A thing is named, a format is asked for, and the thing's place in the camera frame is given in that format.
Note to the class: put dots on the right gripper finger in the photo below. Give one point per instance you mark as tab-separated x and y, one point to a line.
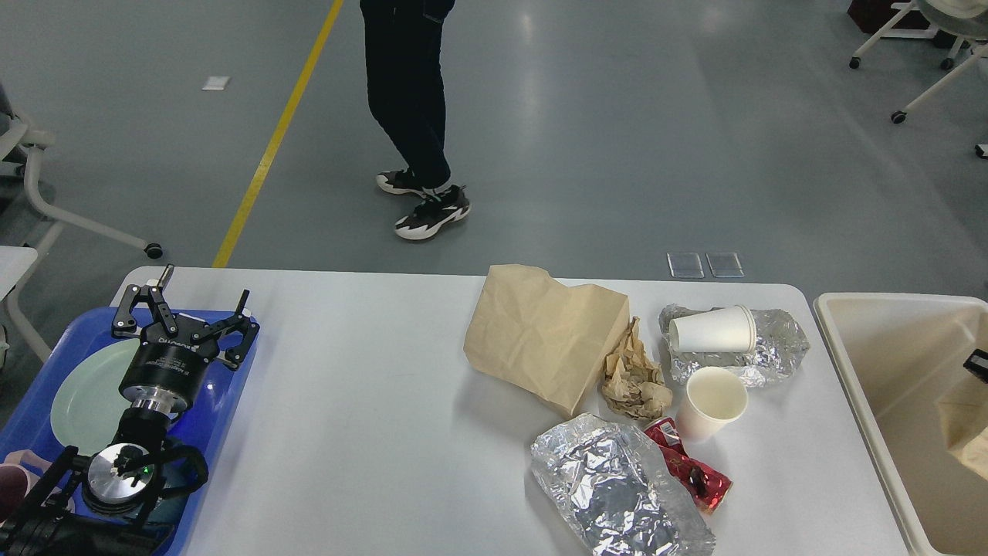
977	365

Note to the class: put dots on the lying white paper cup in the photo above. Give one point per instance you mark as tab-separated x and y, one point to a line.
727	330

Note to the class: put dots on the red snack wrapper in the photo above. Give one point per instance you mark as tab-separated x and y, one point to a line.
707	486

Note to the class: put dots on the white side table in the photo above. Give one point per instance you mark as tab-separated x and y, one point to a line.
18	264

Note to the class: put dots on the pink home mug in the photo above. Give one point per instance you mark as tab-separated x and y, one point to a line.
15	479

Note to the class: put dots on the upright white paper cup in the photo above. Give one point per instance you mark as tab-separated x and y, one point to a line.
714	397

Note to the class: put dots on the light green plate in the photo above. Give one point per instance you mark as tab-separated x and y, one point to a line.
88	405

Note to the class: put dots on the white chair base right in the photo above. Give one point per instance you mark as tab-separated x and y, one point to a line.
956	30

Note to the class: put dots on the small crumpled foil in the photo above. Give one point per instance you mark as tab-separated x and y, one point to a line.
781	345

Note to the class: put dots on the beige plastic bin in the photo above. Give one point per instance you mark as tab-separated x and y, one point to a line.
896	355

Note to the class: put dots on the crumpled brown paper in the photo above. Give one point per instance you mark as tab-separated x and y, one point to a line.
633	384

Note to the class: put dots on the person in dark trousers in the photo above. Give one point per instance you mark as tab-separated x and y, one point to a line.
406	96

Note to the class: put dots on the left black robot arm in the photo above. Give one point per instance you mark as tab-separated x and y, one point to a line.
113	444

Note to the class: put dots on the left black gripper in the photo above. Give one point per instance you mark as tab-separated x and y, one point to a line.
171	361

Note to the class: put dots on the dark teal home mug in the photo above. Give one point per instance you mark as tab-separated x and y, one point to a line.
177	473

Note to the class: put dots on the blue plastic tray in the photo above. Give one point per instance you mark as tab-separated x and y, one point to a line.
204	426

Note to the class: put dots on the aluminium foil sheet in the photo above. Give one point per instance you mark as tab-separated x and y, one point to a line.
611	484

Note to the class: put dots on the large brown paper bag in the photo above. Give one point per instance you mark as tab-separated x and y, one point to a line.
534	332

